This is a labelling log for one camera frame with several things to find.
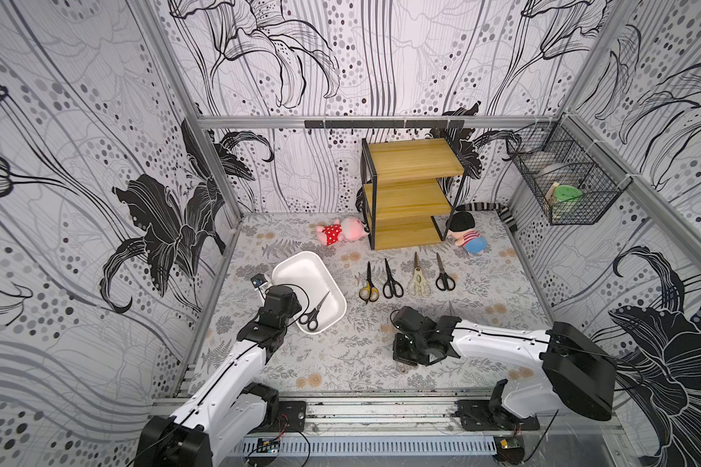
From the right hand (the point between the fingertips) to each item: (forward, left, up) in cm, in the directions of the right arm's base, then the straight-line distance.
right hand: (392, 355), depth 83 cm
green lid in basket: (+34, -48, +31) cm, 67 cm away
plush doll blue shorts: (+44, -28, +5) cm, 53 cm away
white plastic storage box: (+14, +21, +3) cm, 26 cm away
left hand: (+14, +30, +9) cm, 34 cm away
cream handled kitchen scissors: (+23, -10, 0) cm, 26 cm away
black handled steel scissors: (+25, -19, 0) cm, 32 cm away
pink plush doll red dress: (+43, +13, +7) cm, 46 cm away
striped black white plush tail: (+60, -42, +1) cm, 73 cm away
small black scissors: (+10, +25, +3) cm, 27 cm away
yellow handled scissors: (+20, +7, +1) cm, 21 cm away
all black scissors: (+23, -1, 0) cm, 23 cm away
